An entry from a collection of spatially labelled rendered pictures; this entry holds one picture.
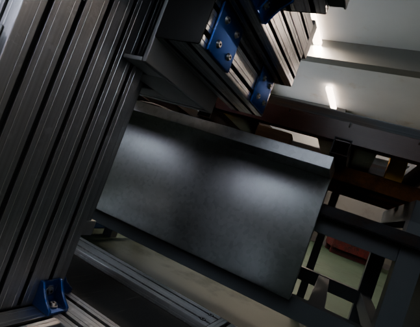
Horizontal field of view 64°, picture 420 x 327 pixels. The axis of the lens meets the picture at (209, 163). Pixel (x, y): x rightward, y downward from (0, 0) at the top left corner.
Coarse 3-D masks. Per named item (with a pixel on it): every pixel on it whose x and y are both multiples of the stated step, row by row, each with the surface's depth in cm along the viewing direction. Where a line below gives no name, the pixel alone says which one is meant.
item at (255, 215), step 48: (144, 144) 116; (192, 144) 109; (144, 192) 113; (192, 192) 106; (240, 192) 101; (288, 192) 96; (192, 240) 104; (240, 240) 98; (288, 240) 94; (288, 288) 92
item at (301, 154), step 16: (144, 112) 99; (160, 112) 97; (176, 112) 95; (176, 128) 117; (192, 128) 115; (208, 128) 91; (224, 128) 89; (224, 144) 110; (240, 144) 108; (256, 144) 85; (272, 144) 84; (288, 144) 82; (288, 160) 101; (304, 160) 80; (320, 160) 79
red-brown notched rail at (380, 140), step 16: (224, 112) 115; (240, 112) 110; (272, 112) 106; (288, 112) 104; (304, 112) 102; (288, 128) 105; (304, 128) 102; (320, 128) 100; (336, 128) 98; (352, 128) 97; (368, 128) 95; (352, 144) 96; (368, 144) 94; (384, 144) 93; (400, 144) 92; (416, 144) 90; (400, 160) 94; (416, 160) 90
